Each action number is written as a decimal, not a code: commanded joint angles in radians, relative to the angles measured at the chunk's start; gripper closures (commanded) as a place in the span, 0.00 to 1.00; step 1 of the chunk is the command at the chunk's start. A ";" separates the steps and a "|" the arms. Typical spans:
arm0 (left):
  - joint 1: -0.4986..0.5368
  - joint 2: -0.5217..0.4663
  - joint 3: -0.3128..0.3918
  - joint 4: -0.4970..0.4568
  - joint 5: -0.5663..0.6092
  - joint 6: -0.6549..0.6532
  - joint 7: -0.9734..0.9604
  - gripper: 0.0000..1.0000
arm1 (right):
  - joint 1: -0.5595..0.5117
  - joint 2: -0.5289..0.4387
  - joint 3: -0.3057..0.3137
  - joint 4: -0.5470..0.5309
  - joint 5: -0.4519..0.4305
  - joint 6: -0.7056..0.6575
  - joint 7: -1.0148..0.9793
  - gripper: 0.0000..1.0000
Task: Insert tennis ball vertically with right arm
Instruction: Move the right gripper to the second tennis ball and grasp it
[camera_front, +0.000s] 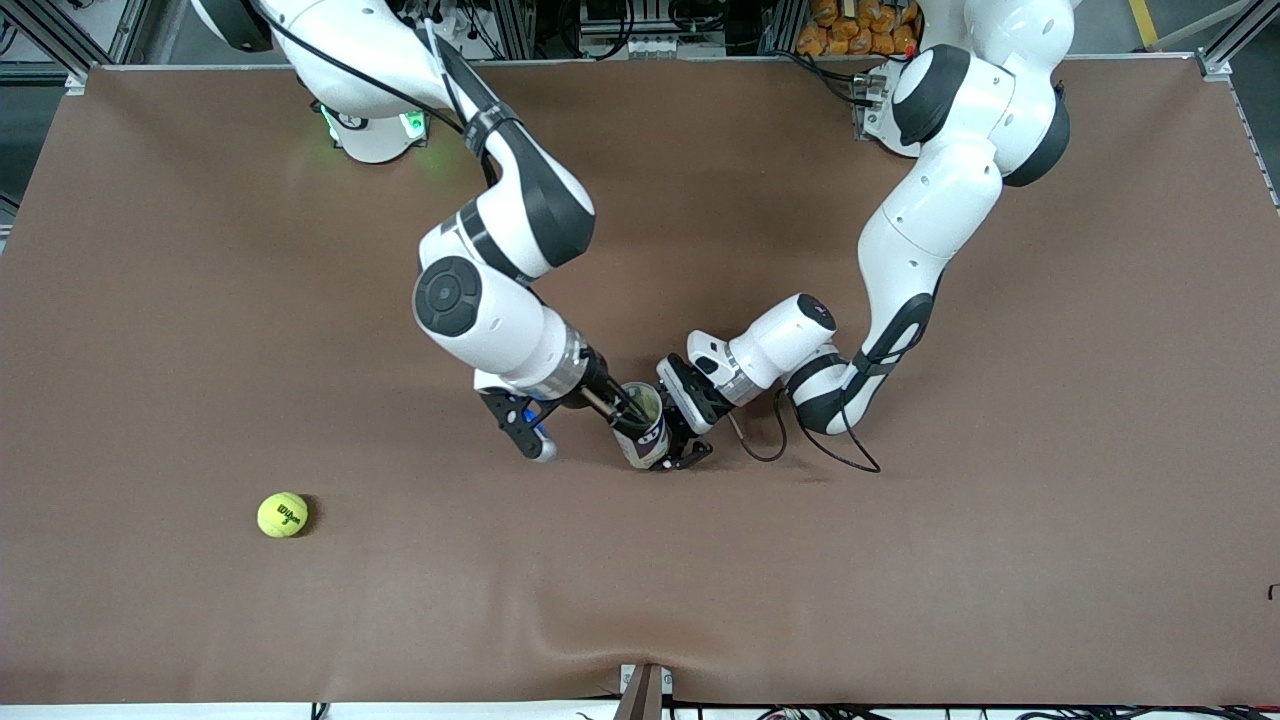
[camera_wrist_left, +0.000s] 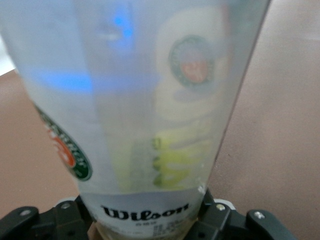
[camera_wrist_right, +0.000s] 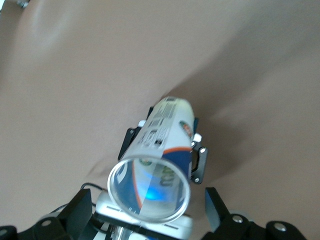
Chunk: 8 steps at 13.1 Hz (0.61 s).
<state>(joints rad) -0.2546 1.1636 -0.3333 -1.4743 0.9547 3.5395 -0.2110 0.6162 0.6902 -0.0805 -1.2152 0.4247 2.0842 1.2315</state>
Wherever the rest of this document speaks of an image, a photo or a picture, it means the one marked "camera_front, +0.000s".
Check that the white terminal strip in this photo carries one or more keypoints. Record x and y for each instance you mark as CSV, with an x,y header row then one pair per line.
x,y
650,46

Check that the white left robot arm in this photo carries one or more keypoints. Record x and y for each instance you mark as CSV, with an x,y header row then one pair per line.
x,y
930,220

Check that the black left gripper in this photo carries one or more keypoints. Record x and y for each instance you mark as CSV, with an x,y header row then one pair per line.
x,y
688,398

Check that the pile of orange lumpy items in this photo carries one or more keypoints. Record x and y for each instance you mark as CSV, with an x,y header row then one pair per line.
x,y
850,35

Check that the brown table mat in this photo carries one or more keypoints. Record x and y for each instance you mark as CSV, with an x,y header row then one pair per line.
x,y
300,300

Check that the aluminium rack profile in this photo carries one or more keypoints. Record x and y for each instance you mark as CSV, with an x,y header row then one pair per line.
x,y
780,28
512,30

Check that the table edge clamp bracket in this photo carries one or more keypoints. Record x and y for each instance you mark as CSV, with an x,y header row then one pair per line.
x,y
643,695

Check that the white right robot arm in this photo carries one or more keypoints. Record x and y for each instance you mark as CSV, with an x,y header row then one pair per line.
x,y
490,320

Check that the clear Wilson tennis ball can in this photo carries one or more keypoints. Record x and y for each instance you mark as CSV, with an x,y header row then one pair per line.
x,y
650,445

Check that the aluminium frame strut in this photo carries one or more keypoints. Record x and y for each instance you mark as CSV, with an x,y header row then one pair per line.
x,y
1235,35
128,30

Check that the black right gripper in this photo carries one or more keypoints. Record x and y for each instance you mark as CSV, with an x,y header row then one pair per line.
x,y
603,389

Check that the white power strip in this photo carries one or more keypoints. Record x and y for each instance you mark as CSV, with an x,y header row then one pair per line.
x,y
450,28

